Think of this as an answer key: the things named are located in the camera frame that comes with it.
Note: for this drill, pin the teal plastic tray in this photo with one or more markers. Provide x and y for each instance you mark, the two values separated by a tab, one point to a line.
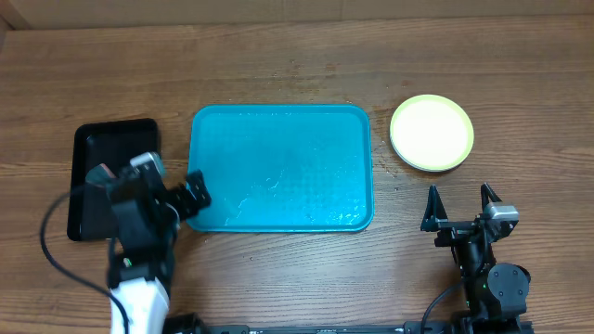
283	168

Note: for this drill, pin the black rectangular water tray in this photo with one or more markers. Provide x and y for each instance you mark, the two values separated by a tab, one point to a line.
113	144

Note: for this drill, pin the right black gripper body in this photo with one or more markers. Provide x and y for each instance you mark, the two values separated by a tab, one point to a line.
469	255

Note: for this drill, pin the green rimmed yellow plate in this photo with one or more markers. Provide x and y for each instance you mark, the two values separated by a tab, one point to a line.
431	133

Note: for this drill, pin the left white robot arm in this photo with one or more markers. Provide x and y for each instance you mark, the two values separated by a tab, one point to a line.
141	257

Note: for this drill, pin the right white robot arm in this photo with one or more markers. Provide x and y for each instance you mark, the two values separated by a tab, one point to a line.
495	292

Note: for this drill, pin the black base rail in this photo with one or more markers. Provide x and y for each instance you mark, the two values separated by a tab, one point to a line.
409	327

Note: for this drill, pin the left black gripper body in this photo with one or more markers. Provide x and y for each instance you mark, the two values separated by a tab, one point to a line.
165	211

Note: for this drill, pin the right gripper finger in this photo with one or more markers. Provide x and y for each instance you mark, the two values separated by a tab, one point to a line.
435	213
488	195

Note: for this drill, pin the black pink sponge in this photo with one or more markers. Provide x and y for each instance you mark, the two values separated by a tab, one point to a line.
101	175

